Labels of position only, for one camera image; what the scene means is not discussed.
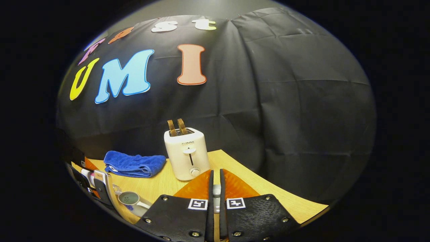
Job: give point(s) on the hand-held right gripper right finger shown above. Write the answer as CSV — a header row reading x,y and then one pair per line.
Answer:
x,y
255,218

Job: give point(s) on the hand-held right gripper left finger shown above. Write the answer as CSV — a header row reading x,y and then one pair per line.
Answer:
x,y
181,218

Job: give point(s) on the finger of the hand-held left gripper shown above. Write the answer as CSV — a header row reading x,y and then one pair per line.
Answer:
x,y
102,193
79,181

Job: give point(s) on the white blue teacup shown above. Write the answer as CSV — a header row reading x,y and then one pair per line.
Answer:
x,y
134,203

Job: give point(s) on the white teacup lid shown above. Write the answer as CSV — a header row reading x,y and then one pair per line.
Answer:
x,y
217,191

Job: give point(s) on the blue folded towel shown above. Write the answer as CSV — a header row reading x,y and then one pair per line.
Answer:
x,y
134,163

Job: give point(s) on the white toaster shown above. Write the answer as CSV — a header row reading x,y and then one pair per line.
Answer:
x,y
186,158

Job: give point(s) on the black backdrop cloth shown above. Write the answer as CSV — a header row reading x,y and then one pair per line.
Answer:
x,y
268,101

